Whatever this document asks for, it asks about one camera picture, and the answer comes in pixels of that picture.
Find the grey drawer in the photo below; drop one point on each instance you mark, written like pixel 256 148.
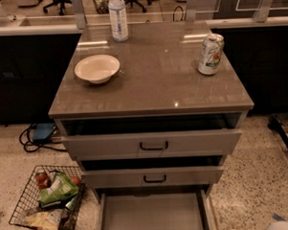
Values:
pixel 109 174
pixel 182 211
pixel 151 137

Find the grey drawer cabinet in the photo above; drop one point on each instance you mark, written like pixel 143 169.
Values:
pixel 158 76

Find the white ceramic bowl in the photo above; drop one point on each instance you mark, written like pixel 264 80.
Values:
pixel 97 69

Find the red apple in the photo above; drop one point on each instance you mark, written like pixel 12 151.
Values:
pixel 76 180

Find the green white soda can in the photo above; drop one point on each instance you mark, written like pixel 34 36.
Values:
pixel 212 49

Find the blue power box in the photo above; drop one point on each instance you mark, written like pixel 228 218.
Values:
pixel 43 132

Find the green chip bag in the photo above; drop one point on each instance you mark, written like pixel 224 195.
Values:
pixel 61 189

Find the clear plastic water bottle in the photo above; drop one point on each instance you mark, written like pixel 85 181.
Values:
pixel 117 12

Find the black metal stand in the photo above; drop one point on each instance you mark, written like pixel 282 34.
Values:
pixel 287 136

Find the black office chair left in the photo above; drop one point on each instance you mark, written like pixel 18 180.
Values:
pixel 60 3

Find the yellow snack bag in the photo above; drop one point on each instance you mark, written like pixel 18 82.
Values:
pixel 49 220

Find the blue floor tape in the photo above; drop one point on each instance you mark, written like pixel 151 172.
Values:
pixel 277 217

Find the black wire basket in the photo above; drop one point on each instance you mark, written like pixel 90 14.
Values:
pixel 28 203

